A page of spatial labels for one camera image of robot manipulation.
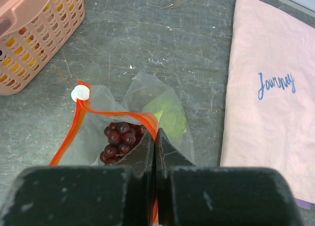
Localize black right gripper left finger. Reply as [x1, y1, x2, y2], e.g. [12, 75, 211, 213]
[0, 132, 154, 226]

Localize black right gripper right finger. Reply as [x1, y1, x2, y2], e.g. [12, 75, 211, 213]
[155, 129, 303, 226]

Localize dark red toy grapes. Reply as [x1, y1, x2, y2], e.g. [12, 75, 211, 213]
[99, 122, 147, 165]

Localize green toy fruit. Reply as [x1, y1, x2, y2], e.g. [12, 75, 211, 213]
[142, 96, 187, 143]

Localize clear zip top bag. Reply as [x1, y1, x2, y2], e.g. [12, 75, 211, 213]
[50, 72, 195, 226]

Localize pink plastic basket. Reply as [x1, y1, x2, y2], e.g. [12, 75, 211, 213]
[0, 0, 86, 97]

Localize pink cloth with writing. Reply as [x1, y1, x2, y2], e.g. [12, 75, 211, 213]
[220, 0, 315, 203]

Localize purple sheet under cloth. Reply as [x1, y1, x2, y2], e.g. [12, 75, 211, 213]
[294, 198, 312, 210]

